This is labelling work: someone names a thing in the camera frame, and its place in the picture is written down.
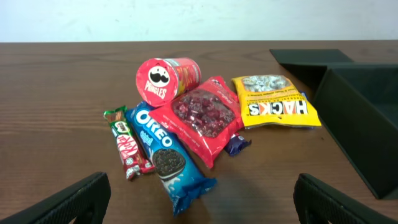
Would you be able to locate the black box with hinged lid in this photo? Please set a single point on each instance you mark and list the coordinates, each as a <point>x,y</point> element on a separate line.
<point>357,103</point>

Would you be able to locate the dark blue chocolate bar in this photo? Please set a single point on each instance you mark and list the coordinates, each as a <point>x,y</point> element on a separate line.
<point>236,144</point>

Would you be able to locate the blue Eclipse mint pack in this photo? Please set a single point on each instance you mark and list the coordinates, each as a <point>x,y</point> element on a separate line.
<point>304,95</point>

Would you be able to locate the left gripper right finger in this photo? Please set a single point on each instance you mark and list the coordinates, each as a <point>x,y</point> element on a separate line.
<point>319,203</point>

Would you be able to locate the yellow Hacks candy bag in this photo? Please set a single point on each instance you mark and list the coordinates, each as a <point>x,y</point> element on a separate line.
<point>273,99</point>

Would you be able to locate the red KitKat bar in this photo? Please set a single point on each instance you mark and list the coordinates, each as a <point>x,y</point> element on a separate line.
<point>133,159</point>

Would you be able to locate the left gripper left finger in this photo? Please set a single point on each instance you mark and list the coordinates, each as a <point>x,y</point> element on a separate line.
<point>85,201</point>

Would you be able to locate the red Hacks candy bag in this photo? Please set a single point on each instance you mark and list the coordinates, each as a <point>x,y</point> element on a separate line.
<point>204,118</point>

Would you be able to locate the red Pringles can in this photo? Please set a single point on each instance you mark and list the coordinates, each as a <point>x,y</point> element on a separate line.
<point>160,80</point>

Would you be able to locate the blue Oreo cookie pack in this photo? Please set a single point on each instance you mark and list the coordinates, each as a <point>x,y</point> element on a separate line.
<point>180,176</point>

